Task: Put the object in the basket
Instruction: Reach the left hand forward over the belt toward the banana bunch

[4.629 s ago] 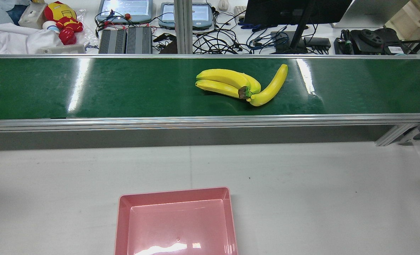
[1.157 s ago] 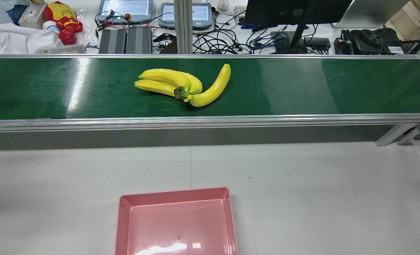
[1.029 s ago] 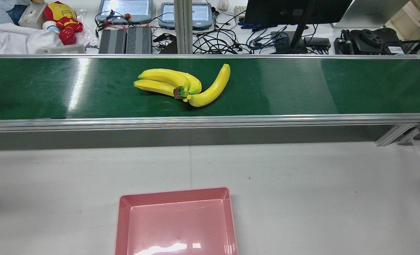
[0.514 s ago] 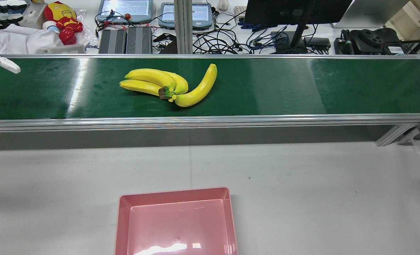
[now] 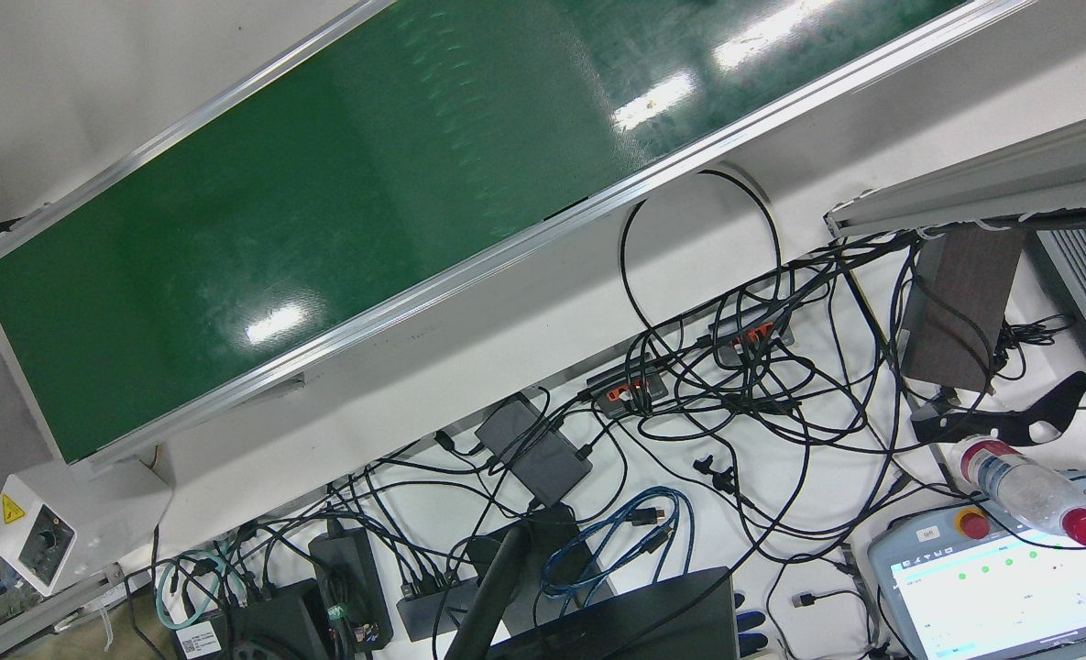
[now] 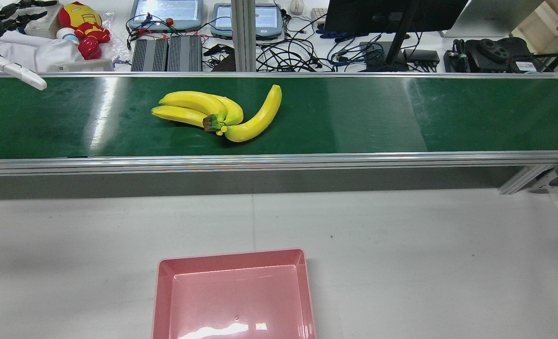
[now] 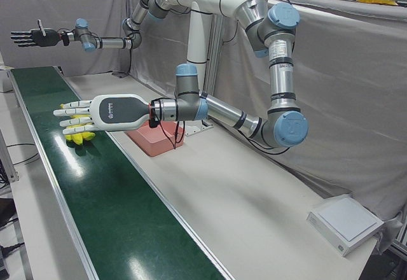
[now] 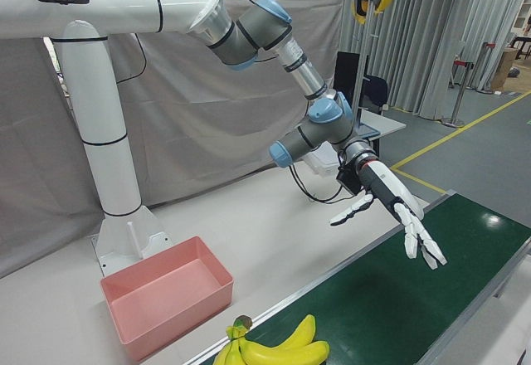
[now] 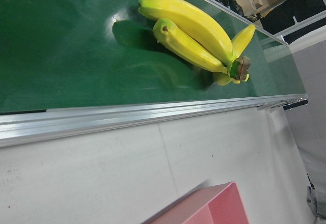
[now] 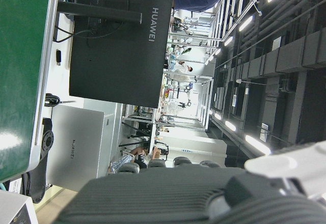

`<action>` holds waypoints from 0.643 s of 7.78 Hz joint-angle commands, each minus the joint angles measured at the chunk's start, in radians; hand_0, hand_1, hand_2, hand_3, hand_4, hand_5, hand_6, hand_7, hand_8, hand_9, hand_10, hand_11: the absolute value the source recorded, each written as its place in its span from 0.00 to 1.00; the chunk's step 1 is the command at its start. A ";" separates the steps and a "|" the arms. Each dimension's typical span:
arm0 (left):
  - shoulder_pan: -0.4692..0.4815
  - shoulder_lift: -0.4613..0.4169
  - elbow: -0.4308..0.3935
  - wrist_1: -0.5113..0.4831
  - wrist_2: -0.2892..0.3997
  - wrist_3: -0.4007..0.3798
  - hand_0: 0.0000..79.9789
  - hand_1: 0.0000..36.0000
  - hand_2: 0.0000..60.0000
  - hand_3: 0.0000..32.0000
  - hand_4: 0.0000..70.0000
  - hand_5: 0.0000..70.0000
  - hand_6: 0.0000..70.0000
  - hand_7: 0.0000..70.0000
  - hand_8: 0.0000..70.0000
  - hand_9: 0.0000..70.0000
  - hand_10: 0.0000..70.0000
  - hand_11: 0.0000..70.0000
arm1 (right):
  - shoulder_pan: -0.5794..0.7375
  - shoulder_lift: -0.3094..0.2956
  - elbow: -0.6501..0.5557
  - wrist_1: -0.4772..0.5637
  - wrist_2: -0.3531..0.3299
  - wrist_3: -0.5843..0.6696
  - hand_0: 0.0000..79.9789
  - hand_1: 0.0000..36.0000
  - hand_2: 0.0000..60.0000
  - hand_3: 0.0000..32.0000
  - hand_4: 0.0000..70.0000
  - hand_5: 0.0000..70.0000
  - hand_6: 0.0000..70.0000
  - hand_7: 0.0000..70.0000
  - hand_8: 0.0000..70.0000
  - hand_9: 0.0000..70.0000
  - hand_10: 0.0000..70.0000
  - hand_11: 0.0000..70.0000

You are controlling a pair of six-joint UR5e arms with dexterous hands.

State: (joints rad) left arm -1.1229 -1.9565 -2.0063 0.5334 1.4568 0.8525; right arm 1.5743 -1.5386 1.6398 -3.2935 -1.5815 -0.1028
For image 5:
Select short black usb cable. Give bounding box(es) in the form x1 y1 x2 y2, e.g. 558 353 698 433
792 587 878 652

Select black cable plug pair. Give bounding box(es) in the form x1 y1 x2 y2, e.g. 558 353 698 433
694 456 736 491

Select black monitor stand base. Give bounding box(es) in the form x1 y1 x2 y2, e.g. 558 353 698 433
465 504 598 611

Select white conveyor control box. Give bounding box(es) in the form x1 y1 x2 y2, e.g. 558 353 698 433
0 474 78 597

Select teal cable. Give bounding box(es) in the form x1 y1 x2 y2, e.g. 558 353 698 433
155 548 248 632

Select black curved bracket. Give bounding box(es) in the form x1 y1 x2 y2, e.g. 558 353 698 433
911 371 1086 447

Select small black multiport hub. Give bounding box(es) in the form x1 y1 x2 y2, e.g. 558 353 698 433
396 570 475 643

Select clear plastic bottle red cap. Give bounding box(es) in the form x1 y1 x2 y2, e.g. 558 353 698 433
950 435 1086 548

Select aluminium profile beam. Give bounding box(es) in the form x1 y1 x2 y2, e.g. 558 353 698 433
825 103 1086 239

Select black monitor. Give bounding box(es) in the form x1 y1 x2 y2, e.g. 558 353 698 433
488 566 740 660

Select black power brick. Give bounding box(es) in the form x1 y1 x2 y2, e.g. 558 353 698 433
309 527 395 654

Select black box white label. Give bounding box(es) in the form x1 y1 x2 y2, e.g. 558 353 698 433
171 577 328 660

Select black monitor stand pole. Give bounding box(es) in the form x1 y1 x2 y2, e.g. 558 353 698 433
444 524 532 660

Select grey teach pendant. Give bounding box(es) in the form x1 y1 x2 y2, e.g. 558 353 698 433
868 469 1086 660

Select black hub orange ports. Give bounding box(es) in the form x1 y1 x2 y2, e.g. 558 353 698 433
587 362 670 420
708 307 795 368

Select blue coiled cable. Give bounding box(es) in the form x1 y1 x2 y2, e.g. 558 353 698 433
541 486 695 601

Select black looped cable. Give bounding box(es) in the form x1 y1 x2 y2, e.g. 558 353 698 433
620 169 784 349

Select grey power adapter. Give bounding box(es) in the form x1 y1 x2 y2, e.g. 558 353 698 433
475 394 594 507

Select green conveyor belt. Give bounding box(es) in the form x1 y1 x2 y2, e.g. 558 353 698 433
0 0 1038 470

